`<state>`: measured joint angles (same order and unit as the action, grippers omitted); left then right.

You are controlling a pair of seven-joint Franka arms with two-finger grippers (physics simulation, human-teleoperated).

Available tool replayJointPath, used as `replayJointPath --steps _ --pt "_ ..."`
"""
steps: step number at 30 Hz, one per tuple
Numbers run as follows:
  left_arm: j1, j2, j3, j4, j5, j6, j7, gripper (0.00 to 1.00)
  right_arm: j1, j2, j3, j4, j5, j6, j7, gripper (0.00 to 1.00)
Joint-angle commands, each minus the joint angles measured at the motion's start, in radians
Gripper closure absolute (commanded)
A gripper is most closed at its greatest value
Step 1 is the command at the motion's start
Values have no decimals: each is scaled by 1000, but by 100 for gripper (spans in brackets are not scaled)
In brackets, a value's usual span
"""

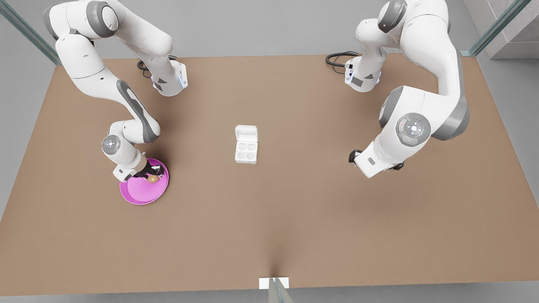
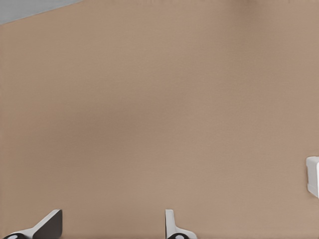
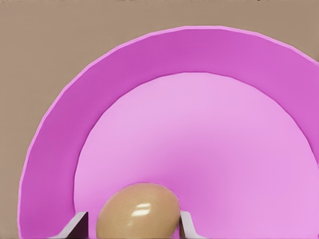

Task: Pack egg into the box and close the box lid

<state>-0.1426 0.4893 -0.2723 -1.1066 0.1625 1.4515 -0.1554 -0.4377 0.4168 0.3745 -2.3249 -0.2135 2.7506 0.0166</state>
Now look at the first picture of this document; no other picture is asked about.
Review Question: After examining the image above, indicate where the white egg box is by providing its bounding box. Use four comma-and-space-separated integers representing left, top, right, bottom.
235, 125, 258, 165

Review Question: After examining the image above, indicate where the pink round plate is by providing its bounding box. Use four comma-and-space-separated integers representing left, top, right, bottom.
120, 158, 169, 205

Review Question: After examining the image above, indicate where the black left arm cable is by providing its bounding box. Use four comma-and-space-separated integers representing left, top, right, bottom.
326, 51, 361, 75

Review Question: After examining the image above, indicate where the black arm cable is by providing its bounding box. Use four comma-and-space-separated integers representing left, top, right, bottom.
326, 51, 361, 75
137, 55, 178, 79

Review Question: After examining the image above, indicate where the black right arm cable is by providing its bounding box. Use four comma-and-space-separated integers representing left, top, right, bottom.
137, 55, 178, 79

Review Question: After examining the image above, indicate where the silver frame post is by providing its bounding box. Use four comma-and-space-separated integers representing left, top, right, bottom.
259, 277, 294, 303
0, 0, 62, 66
461, 0, 532, 57

